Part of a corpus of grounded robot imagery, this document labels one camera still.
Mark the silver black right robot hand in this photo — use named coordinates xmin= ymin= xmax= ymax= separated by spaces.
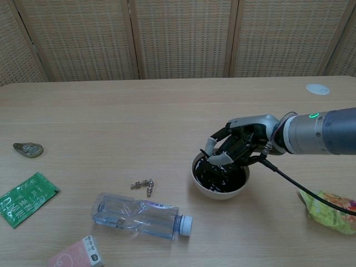
xmin=200 ymin=114 xmax=280 ymax=167

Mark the black-lined white bowl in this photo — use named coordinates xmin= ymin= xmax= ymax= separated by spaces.
xmin=191 ymin=151 xmax=250 ymax=201

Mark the woven wooden folding screen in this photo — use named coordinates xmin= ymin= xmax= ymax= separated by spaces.
xmin=0 ymin=0 xmax=356 ymax=87

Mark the green snack bag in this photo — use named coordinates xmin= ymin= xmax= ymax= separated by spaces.
xmin=298 ymin=188 xmax=356 ymax=236

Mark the clear plastic water bottle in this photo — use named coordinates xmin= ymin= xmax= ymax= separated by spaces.
xmin=91 ymin=191 xmax=194 ymax=241

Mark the pink paper box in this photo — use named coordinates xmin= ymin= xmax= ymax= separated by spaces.
xmin=46 ymin=235 xmax=106 ymax=267

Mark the green tea sachet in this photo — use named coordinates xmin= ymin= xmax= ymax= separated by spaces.
xmin=0 ymin=171 xmax=61 ymax=230

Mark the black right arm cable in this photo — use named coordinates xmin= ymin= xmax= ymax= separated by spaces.
xmin=260 ymin=151 xmax=356 ymax=216

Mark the small metal bead chain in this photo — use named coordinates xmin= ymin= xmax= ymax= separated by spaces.
xmin=130 ymin=178 xmax=155 ymax=197

